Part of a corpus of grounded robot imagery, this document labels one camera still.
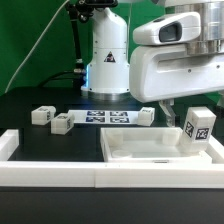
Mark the white U-shaped fence wall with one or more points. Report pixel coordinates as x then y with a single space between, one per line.
108 175

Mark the white marker sheet with tags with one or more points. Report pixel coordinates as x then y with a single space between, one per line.
104 117

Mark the black cable post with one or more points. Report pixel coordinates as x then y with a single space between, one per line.
78 12

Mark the white square tabletop part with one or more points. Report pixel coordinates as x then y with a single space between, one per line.
154 145

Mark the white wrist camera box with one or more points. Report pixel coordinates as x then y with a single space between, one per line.
169 29

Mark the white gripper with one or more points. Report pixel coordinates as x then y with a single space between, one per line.
167 72

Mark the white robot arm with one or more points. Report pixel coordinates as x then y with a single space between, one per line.
108 72

